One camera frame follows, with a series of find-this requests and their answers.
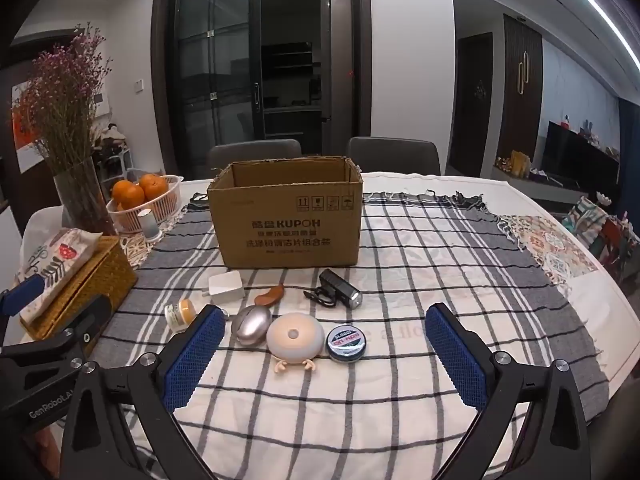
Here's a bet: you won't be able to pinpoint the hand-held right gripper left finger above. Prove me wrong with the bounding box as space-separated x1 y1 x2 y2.
59 304 227 480

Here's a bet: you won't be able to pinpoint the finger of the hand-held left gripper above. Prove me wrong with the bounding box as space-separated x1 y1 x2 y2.
0 294 112 376
0 275 47 346

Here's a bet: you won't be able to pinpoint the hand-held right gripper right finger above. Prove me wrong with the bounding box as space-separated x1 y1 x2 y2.
424 302 603 480

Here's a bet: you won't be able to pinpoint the white charger plug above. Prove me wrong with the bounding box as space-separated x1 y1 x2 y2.
208 271 246 306

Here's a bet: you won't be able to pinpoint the brown wooden comb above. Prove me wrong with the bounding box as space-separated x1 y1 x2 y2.
254 284 286 307

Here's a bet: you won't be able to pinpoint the black bike light with strap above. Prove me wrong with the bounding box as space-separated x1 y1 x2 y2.
303 269 362 310

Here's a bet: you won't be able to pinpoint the brown cardboard box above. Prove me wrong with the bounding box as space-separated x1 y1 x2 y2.
206 156 364 270

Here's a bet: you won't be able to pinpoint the small jar with yellow lid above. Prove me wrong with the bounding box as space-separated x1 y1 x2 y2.
164 298 196 333

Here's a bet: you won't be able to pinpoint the patterned tissue pack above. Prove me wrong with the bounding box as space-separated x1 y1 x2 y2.
15 227 103 323

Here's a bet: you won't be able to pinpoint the woven wicker tissue box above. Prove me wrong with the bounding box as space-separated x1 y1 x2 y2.
19 236 139 342

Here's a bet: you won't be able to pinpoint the white chair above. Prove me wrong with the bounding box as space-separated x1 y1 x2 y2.
20 205 66 271

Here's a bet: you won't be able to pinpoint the silver egg-shaped metal soap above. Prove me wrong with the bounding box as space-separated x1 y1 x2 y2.
230 304 273 347

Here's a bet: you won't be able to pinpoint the round cream night light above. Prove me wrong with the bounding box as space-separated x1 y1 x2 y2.
266 312 326 373

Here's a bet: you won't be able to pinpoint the glass vase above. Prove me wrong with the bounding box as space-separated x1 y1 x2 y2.
52 157 117 238

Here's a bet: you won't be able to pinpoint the small white grey cylinder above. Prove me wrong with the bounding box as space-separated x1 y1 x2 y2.
137 209 160 242

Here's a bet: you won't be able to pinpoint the round black tin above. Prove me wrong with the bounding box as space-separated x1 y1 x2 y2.
325 325 367 361

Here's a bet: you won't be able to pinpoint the grey plaid tablecloth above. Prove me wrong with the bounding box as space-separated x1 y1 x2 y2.
120 191 611 480

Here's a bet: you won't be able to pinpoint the white plastic fruit basket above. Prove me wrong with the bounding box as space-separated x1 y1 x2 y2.
106 175 185 235

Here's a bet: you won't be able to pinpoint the floral patterned cloth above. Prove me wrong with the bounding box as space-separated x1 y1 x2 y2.
497 214 601 286

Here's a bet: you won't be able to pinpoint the white storage rack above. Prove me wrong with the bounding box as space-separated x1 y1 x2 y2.
95 122 136 176

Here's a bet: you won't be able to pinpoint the colourful patterned chair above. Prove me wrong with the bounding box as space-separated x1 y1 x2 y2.
562 195 640 281

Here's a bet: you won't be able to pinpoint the white television cabinet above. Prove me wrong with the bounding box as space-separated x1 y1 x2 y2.
492 165 586 206

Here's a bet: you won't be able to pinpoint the dried purple flowers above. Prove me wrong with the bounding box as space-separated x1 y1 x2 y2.
12 22 113 176

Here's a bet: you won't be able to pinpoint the grey dining chair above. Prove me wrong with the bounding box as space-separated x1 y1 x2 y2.
206 139 303 181
346 136 442 177

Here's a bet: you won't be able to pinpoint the black television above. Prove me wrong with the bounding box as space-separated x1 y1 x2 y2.
542 121 621 191

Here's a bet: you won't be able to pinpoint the dark room door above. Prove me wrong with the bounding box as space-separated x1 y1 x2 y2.
457 32 493 176

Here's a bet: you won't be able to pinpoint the glass sliding door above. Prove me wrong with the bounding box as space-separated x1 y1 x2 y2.
172 0 266 176

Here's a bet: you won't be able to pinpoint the blue curtain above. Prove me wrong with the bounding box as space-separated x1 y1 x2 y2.
617 97 640 161

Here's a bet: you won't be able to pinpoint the ceiling light strip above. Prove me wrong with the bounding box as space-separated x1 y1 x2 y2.
542 0 640 68

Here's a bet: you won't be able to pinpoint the framed wall picture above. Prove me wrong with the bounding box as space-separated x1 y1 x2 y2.
11 80 51 166

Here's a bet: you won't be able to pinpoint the dark cabinet with gold handles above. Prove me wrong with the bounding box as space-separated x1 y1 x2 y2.
502 14 543 153

